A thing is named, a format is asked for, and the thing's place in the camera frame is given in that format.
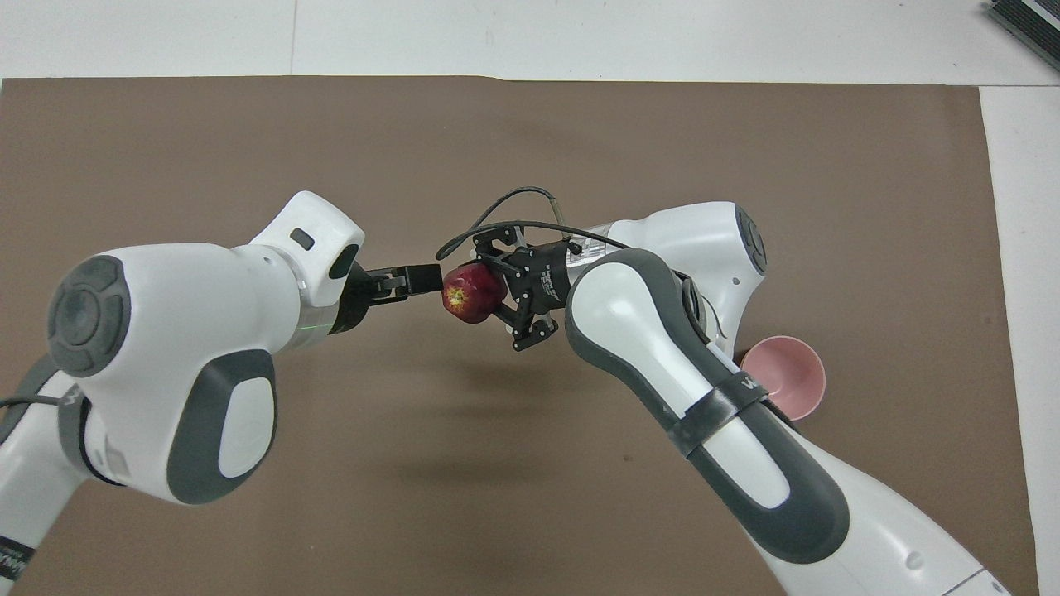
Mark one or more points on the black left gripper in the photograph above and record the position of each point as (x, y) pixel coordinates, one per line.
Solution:
(354, 298)

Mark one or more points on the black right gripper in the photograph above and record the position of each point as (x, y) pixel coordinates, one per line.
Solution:
(546, 277)

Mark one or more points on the dark red apple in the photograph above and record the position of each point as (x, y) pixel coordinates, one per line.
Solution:
(472, 291)

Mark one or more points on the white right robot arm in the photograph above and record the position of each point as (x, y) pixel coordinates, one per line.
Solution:
(745, 463)

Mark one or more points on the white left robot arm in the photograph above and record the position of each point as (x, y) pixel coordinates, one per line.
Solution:
(182, 331)

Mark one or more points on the pink bowl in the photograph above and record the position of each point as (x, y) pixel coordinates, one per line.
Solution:
(791, 372)

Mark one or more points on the brown paper table mat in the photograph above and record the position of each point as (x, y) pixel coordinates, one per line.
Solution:
(497, 141)

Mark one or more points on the black ribbed device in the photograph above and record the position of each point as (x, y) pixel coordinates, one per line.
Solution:
(1031, 25)

